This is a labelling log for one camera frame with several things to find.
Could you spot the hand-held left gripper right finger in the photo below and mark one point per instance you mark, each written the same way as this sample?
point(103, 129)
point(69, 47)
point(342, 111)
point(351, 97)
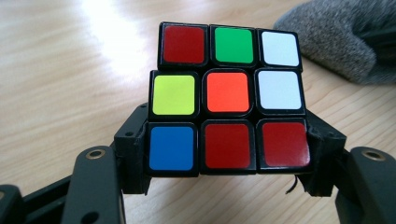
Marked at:
point(325, 155)

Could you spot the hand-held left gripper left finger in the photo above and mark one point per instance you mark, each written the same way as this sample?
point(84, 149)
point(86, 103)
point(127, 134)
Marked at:
point(132, 149)

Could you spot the multicoloured puzzle cube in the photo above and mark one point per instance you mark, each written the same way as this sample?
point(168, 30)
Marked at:
point(227, 99)

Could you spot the grey fuzzy cloth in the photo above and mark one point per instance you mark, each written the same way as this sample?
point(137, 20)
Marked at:
point(336, 40)

